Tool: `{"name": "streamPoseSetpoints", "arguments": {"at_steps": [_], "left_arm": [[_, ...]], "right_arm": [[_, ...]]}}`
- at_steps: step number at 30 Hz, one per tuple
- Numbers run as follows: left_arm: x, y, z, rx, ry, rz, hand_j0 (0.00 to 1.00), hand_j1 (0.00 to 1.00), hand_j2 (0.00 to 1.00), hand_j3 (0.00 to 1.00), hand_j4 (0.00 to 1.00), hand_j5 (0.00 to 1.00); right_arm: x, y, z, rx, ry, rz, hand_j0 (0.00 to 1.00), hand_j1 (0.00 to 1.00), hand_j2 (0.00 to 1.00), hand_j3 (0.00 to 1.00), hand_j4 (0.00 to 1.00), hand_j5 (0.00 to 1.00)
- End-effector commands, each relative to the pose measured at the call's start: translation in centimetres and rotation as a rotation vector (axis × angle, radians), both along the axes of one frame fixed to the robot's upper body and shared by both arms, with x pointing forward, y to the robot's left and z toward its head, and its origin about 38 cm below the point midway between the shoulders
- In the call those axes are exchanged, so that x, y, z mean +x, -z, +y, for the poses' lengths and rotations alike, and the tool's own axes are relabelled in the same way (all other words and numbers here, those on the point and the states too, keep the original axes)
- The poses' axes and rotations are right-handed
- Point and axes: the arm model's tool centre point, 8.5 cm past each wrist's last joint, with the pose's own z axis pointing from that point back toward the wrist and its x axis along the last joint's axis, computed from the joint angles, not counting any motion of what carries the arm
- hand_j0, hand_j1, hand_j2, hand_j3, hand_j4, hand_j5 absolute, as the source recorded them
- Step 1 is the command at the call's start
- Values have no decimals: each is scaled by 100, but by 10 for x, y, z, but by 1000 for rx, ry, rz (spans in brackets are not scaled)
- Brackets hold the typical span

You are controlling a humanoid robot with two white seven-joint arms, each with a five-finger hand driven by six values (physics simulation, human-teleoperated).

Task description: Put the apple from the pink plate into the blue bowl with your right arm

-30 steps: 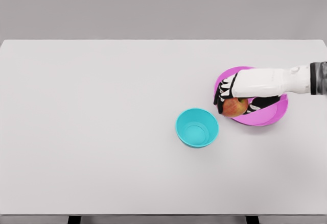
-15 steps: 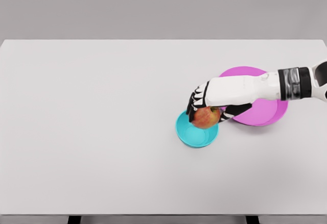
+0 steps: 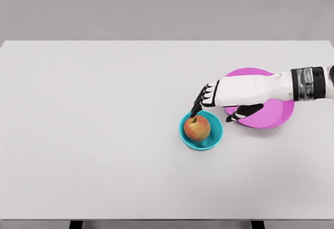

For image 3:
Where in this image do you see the red yellow apple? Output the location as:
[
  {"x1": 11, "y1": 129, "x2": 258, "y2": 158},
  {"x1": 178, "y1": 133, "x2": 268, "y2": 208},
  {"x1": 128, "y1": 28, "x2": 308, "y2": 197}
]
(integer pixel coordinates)
[{"x1": 184, "y1": 115, "x2": 211, "y2": 142}]

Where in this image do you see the blue bowl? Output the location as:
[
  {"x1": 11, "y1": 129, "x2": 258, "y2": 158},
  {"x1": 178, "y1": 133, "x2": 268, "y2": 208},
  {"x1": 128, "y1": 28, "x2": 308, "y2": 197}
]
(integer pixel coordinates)
[{"x1": 178, "y1": 110, "x2": 224, "y2": 151}]

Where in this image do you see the pink plate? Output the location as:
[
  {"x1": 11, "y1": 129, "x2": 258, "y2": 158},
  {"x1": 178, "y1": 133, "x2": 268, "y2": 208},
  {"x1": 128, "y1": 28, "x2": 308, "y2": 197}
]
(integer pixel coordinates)
[{"x1": 224, "y1": 68, "x2": 295, "y2": 129}]

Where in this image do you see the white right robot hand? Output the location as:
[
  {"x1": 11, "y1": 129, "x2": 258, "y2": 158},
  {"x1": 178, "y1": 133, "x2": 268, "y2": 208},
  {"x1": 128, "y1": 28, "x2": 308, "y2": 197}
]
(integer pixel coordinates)
[{"x1": 190, "y1": 74, "x2": 275, "y2": 123}]

